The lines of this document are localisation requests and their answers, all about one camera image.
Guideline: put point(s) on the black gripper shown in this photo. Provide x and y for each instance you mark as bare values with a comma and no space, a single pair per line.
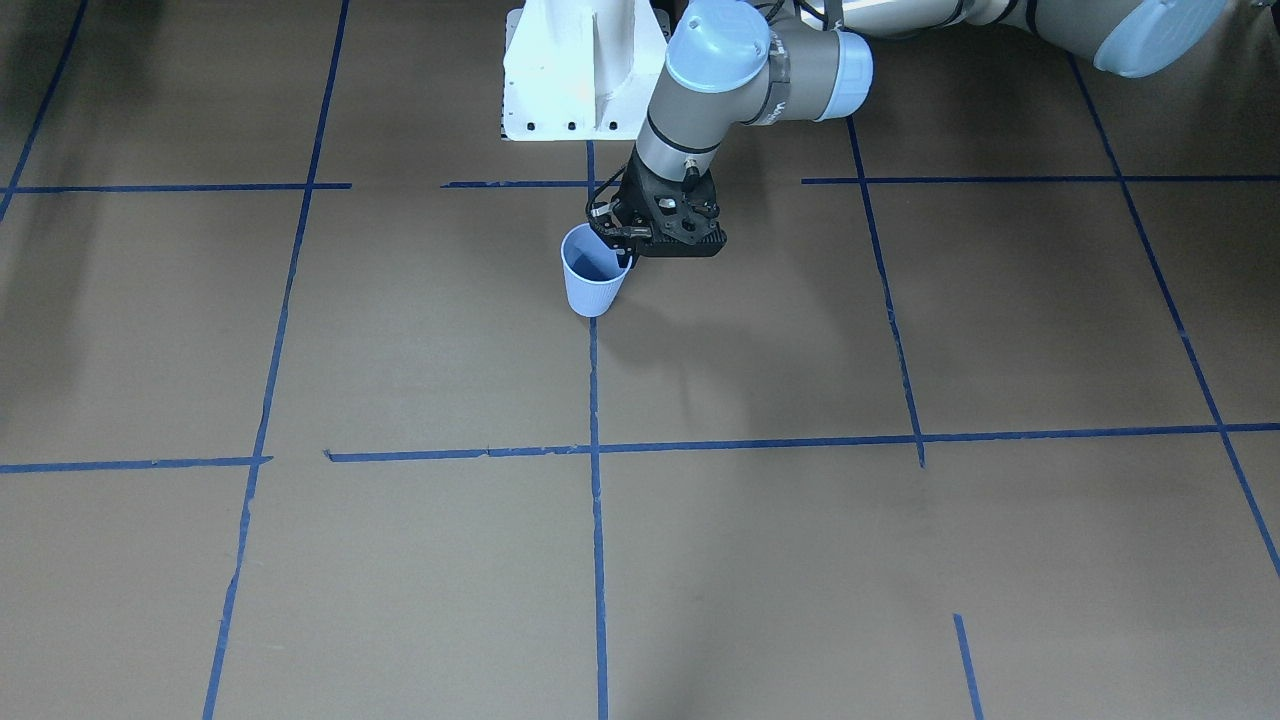
634,196

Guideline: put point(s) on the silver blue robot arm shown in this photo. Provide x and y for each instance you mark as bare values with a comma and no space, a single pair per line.
740,63

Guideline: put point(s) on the blue paper cup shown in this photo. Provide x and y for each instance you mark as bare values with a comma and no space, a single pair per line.
592,272

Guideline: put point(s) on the white pedestal column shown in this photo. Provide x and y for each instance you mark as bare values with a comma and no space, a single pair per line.
581,70

